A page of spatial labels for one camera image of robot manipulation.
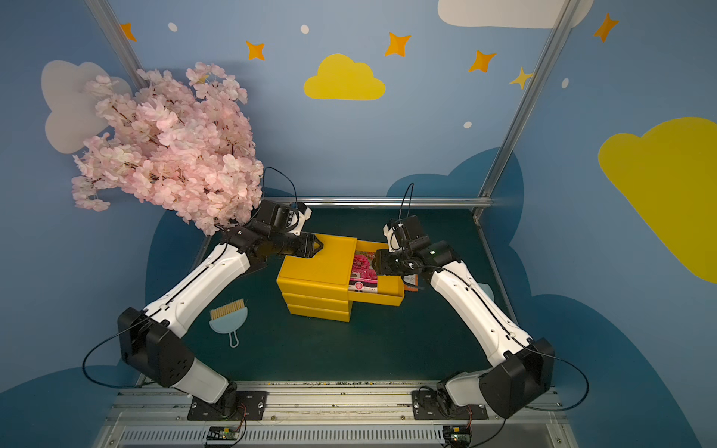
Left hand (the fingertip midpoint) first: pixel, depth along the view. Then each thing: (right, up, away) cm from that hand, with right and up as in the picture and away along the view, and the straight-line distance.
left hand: (315, 241), depth 81 cm
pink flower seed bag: (+14, -11, +2) cm, 18 cm away
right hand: (+20, -5, -3) cm, 21 cm away
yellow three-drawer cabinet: (+2, -12, -7) cm, 14 cm away
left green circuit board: (-22, -50, -10) cm, 56 cm away
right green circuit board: (+39, -52, -8) cm, 65 cm away
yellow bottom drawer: (+1, -22, +3) cm, 22 cm away
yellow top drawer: (+23, -14, +2) cm, 27 cm away
